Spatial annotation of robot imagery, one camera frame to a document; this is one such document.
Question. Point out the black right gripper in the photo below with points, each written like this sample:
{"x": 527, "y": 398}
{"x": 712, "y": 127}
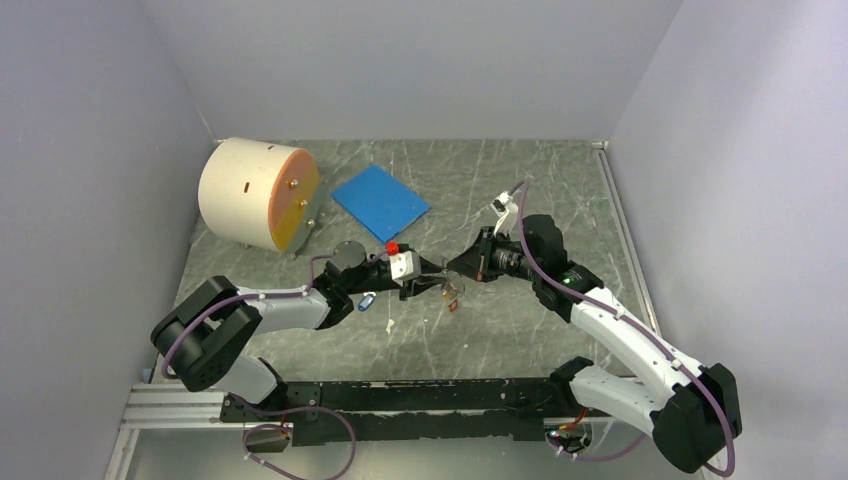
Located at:
{"x": 476, "y": 261}

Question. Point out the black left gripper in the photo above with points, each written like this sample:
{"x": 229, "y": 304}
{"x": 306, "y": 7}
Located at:
{"x": 423, "y": 283}

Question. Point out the key with blue tag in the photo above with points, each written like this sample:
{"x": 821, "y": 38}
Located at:
{"x": 366, "y": 301}

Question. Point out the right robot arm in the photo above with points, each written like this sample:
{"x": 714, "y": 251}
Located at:
{"x": 689, "y": 410}

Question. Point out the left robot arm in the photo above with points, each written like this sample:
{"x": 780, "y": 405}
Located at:
{"x": 202, "y": 340}

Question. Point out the blue folded paper folder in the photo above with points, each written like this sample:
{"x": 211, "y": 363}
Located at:
{"x": 380, "y": 203}

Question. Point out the white cylinder drum box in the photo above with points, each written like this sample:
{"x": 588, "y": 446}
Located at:
{"x": 261, "y": 194}

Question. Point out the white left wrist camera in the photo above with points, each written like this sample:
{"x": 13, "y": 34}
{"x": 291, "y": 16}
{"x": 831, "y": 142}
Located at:
{"x": 404, "y": 266}

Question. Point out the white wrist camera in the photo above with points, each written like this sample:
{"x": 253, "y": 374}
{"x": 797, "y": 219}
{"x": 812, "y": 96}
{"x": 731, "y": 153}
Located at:
{"x": 404, "y": 266}
{"x": 507, "y": 213}

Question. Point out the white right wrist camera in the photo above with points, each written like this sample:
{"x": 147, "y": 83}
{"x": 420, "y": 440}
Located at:
{"x": 507, "y": 213}

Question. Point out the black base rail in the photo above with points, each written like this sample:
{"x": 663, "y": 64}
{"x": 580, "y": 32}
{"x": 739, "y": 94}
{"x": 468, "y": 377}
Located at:
{"x": 522, "y": 409}

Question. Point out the aluminium frame rail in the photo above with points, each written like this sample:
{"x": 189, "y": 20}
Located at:
{"x": 165, "y": 407}

